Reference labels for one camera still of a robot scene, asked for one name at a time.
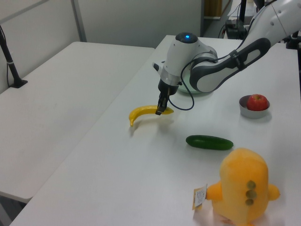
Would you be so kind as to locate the black camera stand pole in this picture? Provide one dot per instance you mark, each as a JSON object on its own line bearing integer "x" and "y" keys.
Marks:
{"x": 9, "y": 58}

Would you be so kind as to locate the small metal bowl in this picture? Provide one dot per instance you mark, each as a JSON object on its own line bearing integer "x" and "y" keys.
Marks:
{"x": 252, "y": 114}

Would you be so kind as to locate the black clamp stand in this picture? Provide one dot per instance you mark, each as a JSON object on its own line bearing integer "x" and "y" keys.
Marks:
{"x": 292, "y": 42}

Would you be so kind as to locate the green cucumber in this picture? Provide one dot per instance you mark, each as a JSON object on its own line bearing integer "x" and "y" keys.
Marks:
{"x": 209, "y": 142}

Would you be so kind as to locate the yellow banana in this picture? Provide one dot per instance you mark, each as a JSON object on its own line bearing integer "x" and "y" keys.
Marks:
{"x": 141, "y": 110}

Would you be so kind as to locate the pale green plastic plate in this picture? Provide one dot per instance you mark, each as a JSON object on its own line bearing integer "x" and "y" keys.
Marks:
{"x": 185, "y": 91}

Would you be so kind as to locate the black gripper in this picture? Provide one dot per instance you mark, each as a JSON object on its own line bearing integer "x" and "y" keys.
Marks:
{"x": 168, "y": 89}

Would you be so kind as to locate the grey aluminium partition post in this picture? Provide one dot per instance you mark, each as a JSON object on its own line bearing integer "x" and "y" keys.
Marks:
{"x": 78, "y": 21}

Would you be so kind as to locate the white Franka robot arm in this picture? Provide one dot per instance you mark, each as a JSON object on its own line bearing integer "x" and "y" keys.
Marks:
{"x": 178, "y": 56}

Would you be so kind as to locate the orange plush toy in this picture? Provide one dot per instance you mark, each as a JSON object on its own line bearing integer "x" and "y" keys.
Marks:
{"x": 242, "y": 186}

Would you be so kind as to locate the black monitor stand pole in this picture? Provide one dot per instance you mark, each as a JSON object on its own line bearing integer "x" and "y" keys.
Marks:
{"x": 243, "y": 10}

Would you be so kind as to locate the brown wooden panel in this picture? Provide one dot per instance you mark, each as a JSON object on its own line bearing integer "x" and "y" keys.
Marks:
{"x": 211, "y": 8}

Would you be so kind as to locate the black equipment box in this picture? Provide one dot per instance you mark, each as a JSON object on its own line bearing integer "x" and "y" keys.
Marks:
{"x": 235, "y": 31}

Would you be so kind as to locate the white side table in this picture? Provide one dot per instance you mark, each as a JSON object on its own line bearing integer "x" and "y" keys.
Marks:
{"x": 58, "y": 106}

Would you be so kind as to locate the paper tag of plush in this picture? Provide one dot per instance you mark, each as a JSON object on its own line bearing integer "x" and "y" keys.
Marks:
{"x": 199, "y": 196}

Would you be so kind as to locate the red apple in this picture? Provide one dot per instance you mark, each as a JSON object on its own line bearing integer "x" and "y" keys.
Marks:
{"x": 257, "y": 102}

